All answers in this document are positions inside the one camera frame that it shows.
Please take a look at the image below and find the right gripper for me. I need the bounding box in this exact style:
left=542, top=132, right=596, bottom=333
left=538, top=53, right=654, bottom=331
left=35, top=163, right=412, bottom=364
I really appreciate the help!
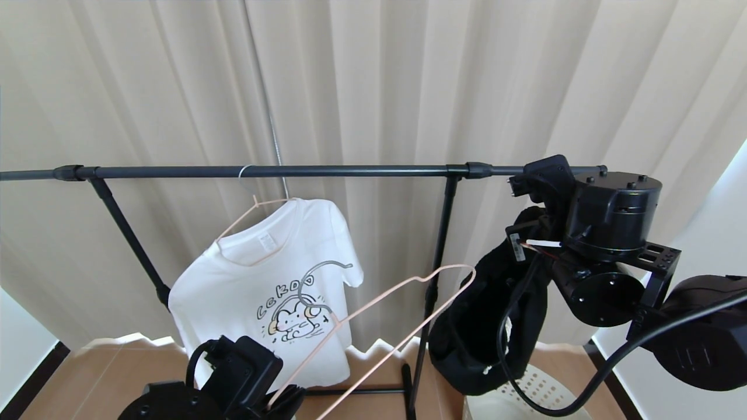
left=505, top=217, right=564, bottom=267

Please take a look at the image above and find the black garment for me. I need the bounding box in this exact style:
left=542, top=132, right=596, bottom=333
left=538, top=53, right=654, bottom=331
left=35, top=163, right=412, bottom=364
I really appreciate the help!
left=428, top=206, right=553, bottom=396

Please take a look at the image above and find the pink clothes hanger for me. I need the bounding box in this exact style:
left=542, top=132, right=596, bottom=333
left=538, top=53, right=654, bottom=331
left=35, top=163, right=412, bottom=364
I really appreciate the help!
left=266, top=261, right=477, bottom=420
left=216, top=165, right=291, bottom=266

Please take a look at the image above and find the white garment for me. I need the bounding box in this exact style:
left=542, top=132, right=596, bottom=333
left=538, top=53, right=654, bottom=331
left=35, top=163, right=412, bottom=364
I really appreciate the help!
left=168, top=197, right=364, bottom=390

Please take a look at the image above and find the white laundry basket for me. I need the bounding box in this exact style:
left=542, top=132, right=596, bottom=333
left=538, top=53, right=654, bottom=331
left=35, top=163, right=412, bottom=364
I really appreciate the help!
left=464, top=365, right=594, bottom=420

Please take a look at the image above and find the black clothes rack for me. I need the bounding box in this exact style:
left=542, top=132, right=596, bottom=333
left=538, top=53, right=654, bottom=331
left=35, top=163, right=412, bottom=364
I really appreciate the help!
left=0, top=162, right=608, bottom=420

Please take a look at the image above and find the beige curtain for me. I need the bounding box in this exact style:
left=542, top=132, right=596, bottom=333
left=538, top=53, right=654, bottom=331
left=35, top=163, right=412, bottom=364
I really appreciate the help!
left=0, top=0, right=747, bottom=358

